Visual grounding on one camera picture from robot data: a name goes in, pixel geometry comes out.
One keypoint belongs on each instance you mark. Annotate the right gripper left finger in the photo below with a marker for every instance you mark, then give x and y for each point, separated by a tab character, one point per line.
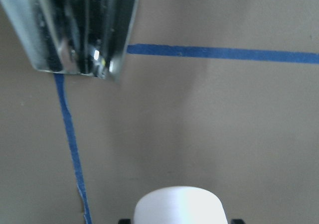
124	221

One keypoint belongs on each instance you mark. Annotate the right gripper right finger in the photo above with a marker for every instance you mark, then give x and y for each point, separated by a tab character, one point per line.
237	221

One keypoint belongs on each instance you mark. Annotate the pink cup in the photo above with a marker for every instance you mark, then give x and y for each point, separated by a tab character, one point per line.
179	205

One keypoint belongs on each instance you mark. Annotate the metal scoop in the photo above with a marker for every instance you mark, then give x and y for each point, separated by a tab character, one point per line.
75	37

